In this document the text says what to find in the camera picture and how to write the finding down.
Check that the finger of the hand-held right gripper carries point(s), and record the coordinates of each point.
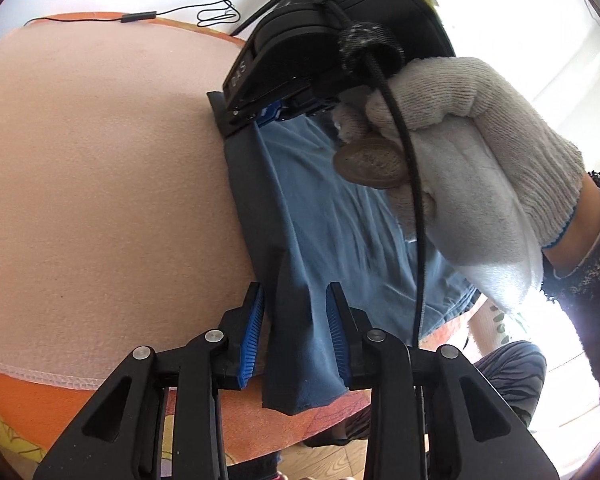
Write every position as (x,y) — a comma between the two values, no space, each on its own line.
(270,112)

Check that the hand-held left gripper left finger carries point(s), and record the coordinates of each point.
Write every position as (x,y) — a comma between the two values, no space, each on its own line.
(250,330)

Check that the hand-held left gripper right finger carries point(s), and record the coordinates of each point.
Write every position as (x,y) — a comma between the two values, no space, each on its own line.
(337,335)

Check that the person's right forearm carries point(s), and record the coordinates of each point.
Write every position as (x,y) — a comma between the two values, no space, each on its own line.
(580,230)

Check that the person's right hand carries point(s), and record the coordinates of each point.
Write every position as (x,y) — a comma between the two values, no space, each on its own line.
(480,125)

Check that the pink fleece blanket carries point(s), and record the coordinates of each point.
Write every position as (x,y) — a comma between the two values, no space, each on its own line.
(105,185)

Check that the orange floral bed sheet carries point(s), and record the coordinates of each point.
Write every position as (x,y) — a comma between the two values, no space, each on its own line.
(10,400)

